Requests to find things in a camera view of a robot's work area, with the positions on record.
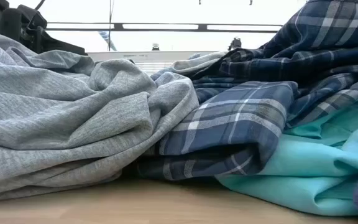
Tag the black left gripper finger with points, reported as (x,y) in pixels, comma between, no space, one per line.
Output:
(61,46)

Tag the grey t-shirt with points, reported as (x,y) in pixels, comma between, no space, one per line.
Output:
(57,124)

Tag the white plastic laundry basket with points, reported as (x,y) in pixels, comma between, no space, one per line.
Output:
(120,56)

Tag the black overhead frame bar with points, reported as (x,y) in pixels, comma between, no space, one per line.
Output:
(166,26)

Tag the black overhead camera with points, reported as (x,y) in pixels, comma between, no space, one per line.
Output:
(235,43)

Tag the blue plaid flannel shirt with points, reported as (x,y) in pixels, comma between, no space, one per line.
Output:
(244,118)

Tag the teal shirt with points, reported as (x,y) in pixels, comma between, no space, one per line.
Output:
(315,174)

